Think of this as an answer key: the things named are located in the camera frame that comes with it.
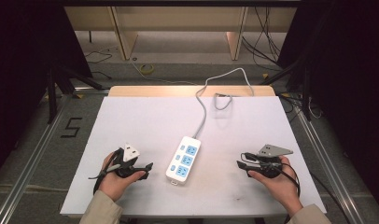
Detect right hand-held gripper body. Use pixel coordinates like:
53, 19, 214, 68
252, 143, 295, 179

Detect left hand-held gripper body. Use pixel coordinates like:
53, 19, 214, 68
111, 142, 141, 179

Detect person's left hand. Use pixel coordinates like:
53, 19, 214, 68
98, 150, 147, 203

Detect person's right hand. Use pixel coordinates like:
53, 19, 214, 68
247, 155, 304, 217

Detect white power strip blue sockets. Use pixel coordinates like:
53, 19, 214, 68
165, 135, 203, 187

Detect black stand legs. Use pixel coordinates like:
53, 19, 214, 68
45, 63, 105, 125
258, 55, 315, 122

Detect yellow tape roll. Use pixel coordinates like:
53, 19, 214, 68
139, 63, 155, 76

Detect black curtain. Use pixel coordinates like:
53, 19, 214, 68
275, 0, 379, 216
0, 0, 93, 181

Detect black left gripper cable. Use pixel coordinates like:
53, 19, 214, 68
88, 148, 123, 196

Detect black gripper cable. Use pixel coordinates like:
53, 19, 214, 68
280, 161, 352, 224
88, 148, 123, 196

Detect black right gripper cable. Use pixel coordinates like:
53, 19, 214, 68
280, 161, 352, 224

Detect aluminium floor rail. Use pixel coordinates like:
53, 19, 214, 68
0, 87, 111, 224
279, 92, 368, 224

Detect grey looped cable with plug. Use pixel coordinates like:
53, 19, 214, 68
213, 92, 233, 111

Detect grey power strip cable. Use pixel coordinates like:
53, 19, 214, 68
191, 67, 255, 140

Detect thin white floor cable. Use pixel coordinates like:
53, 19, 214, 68
84, 46, 199, 87

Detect bundle of black floor cables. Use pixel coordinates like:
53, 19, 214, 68
241, 6, 284, 67

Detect beige wooden desk frame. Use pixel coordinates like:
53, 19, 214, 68
63, 6, 298, 62

